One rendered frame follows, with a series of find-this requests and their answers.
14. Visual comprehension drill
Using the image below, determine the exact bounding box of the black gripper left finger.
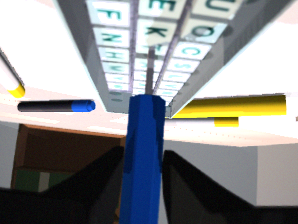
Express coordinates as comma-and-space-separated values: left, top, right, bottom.
0, 146, 124, 224

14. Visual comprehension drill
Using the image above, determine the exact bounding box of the grey keyboard with white letter keys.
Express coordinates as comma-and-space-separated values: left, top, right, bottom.
50, 0, 298, 119

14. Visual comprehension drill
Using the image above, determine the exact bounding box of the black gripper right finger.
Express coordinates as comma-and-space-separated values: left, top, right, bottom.
162, 150, 298, 224

